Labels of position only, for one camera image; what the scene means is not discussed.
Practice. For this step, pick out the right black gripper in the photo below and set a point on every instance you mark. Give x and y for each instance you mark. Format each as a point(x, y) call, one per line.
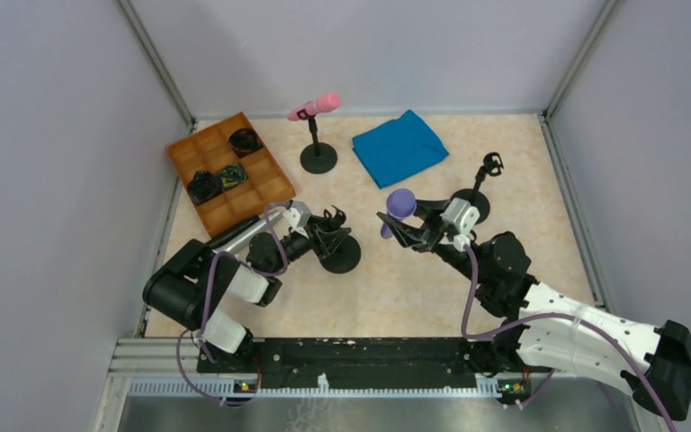
point(433, 229)

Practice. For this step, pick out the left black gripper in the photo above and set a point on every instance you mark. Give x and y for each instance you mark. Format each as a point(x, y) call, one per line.
point(312, 238)

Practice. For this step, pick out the purple microphone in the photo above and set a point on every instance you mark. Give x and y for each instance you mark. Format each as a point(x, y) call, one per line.
point(401, 204)

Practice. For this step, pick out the black mic stand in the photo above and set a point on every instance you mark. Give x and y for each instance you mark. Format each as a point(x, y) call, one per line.
point(318, 157)
point(347, 257)
point(492, 165)

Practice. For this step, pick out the pink microphone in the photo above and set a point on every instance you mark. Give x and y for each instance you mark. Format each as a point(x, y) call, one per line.
point(325, 103)

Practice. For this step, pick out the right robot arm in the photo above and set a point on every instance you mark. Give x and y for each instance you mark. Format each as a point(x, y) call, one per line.
point(652, 364)

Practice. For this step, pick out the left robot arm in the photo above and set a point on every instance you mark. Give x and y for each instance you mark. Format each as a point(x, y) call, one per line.
point(189, 287)

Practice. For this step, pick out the silver microphone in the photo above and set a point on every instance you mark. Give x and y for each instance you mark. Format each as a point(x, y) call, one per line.
point(235, 245)

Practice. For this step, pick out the blue folded cloth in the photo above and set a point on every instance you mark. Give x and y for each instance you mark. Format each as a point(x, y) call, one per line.
point(398, 149)

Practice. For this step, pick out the yellow-green bundle in tray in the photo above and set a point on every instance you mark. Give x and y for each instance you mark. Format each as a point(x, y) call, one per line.
point(231, 176)

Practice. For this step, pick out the black item in tray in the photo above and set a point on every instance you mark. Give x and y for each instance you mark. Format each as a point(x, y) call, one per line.
point(244, 142)

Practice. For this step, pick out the black bundle in tray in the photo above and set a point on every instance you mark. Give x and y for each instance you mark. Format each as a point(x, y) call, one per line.
point(203, 187)

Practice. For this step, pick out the orange compartment tray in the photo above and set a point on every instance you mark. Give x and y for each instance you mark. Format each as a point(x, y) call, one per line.
point(209, 149)

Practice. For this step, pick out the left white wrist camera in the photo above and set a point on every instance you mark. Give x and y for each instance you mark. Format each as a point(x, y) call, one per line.
point(297, 215)

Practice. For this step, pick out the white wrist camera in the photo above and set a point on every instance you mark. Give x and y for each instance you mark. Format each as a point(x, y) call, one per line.
point(458, 221)
point(297, 215)

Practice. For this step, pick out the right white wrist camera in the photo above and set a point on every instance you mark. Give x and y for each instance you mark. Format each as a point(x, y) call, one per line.
point(458, 221)

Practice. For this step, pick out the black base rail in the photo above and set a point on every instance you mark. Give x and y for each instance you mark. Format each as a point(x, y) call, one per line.
point(366, 363)

